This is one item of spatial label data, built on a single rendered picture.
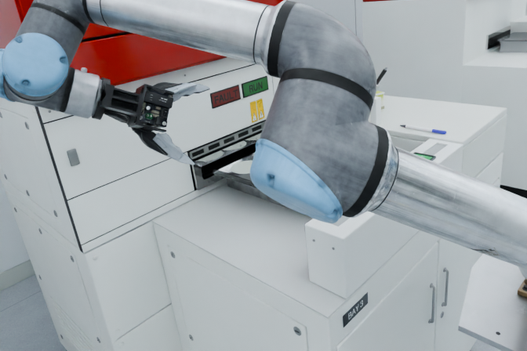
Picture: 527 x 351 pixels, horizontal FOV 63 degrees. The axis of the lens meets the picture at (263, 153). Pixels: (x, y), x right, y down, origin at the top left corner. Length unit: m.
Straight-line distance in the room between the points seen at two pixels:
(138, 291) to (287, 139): 0.97
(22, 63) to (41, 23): 0.07
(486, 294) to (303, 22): 0.65
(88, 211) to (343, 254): 0.66
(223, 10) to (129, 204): 0.78
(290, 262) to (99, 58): 0.64
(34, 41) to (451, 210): 0.55
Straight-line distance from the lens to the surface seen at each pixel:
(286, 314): 0.97
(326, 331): 0.90
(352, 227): 0.86
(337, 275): 0.89
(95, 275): 1.27
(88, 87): 0.75
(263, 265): 1.01
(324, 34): 0.51
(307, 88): 0.48
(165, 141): 0.79
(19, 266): 2.86
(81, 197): 1.17
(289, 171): 0.45
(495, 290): 0.97
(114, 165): 1.19
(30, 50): 0.63
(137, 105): 0.75
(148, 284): 1.37
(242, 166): 1.33
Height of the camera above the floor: 1.41
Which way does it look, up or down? 21 degrees down
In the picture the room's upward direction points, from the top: 7 degrees counter-clockwise
